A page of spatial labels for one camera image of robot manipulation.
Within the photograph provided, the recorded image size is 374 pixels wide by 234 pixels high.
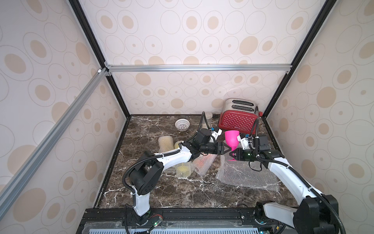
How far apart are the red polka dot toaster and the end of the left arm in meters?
0.32

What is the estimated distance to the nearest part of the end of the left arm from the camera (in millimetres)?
658

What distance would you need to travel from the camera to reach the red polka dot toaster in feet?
3.25
